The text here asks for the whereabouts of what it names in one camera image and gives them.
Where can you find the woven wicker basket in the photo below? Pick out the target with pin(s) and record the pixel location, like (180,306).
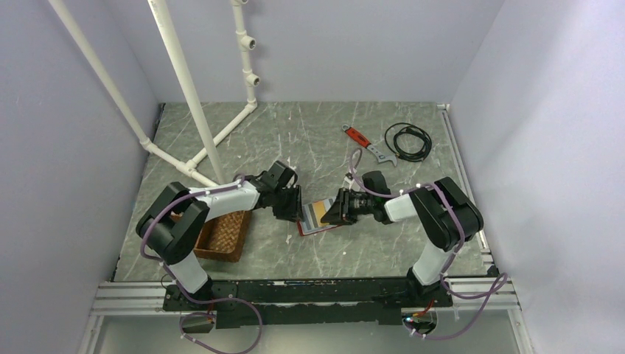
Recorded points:
(221,238)

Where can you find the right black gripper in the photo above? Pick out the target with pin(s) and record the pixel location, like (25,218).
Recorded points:
(340,212)

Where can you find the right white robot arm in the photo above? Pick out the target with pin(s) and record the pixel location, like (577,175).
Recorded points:
(446,214)

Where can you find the aluminium frame rail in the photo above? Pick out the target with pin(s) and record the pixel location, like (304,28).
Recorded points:
(146,299)

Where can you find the gold credit card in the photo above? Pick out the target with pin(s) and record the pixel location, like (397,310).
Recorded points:
(319,209)

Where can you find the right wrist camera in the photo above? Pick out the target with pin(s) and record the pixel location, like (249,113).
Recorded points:
(348,181)

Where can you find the red handled adjustable wrench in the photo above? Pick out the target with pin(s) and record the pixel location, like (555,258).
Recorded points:
(359,138)

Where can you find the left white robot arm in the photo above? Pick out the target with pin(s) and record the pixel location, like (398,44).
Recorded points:
(171,226)

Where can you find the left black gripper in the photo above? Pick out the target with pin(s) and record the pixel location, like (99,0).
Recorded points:
(294,212)

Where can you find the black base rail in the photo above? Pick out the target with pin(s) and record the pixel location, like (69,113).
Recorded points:
(311,301)

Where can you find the white pvc pipe frame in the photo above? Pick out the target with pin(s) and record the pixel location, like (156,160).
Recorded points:
(205,167)

